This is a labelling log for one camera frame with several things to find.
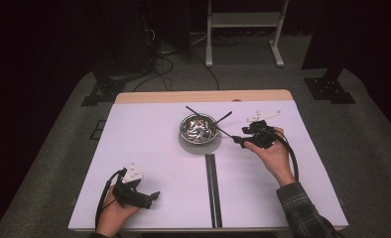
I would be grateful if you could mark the person's right hand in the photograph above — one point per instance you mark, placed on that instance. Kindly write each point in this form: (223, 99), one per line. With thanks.
(278, 158)

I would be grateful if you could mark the person's left hand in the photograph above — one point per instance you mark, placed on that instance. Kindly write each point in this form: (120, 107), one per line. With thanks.
(112, 214)

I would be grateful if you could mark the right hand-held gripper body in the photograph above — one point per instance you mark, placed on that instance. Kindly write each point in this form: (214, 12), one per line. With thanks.
(263, 135)

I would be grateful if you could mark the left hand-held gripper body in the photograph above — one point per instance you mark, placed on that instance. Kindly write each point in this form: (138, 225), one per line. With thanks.
(129, 193)

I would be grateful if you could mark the black stand base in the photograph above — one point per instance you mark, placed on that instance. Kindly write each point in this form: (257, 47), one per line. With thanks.
(105, 91)
(329, 89)

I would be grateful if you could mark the white table mat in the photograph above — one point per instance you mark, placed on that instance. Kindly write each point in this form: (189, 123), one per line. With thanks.
(144, 139)

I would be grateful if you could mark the white metal stand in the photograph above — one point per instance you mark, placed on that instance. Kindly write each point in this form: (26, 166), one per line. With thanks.
(244, 19)

